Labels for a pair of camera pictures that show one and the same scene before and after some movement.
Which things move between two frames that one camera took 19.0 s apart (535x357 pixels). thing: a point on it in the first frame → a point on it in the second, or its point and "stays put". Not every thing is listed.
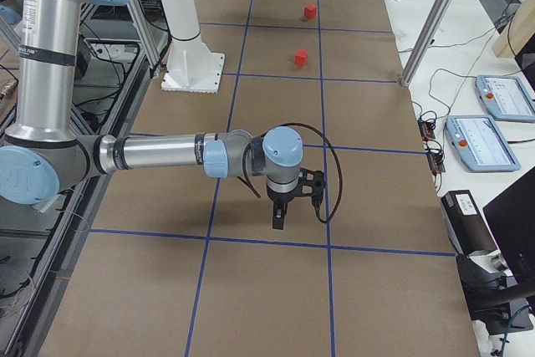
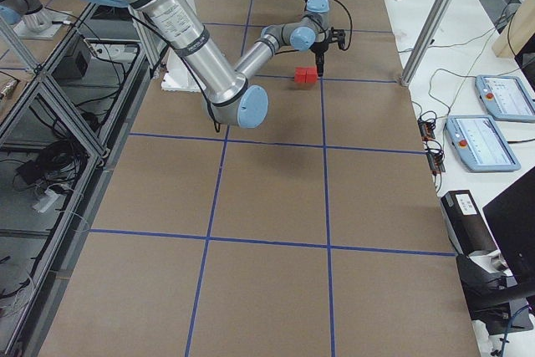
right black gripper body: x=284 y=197 → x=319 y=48
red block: x=301 y=57 → x=300 y=73
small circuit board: x=425 y=130 stays put
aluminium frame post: x=435 y=21 stays put
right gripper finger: x=278 y=215 → x=319 y=63
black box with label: x=466 y=225 stays put
